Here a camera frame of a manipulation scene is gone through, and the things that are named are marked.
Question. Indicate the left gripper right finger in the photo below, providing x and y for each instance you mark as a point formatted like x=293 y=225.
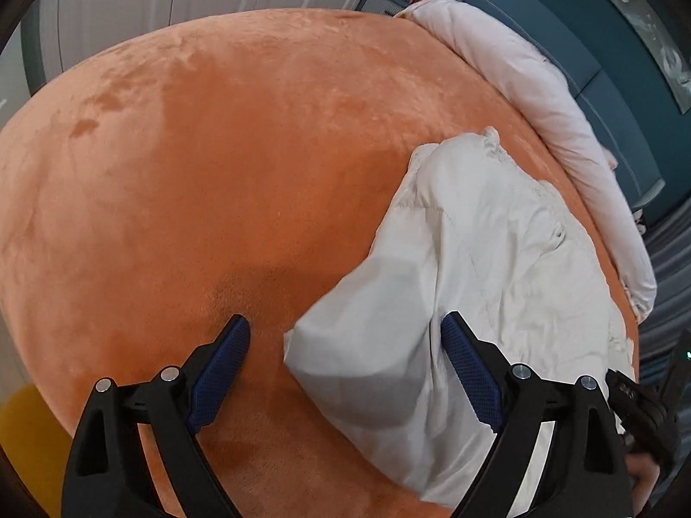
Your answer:
x=584 y=474

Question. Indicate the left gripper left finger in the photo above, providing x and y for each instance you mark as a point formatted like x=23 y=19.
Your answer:
x=107 y=474

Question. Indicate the white padded jacket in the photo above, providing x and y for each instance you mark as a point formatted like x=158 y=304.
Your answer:
x=467 y=231

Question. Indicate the person's right hand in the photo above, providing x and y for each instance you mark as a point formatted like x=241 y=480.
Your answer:
x=643 y=469

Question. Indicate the yellow stool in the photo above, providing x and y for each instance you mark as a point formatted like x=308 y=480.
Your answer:
x=37 y=446

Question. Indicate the grey curtain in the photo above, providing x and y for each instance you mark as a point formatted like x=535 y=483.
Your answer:
x=668 y=244

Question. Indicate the orange velvet bed cover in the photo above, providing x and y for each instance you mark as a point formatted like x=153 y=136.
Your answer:
x=234 y=164

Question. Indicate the pale pink duvet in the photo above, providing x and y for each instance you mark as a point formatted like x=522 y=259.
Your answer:
x=539 y=91

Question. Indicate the blue upholstered headboard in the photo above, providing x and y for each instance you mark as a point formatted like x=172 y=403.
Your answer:
x=613 y=123

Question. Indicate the dark bedside table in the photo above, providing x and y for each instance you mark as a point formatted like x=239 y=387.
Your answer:
x=384 y=7

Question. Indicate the framed wall picture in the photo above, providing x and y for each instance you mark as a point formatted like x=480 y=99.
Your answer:
x=665 y=51

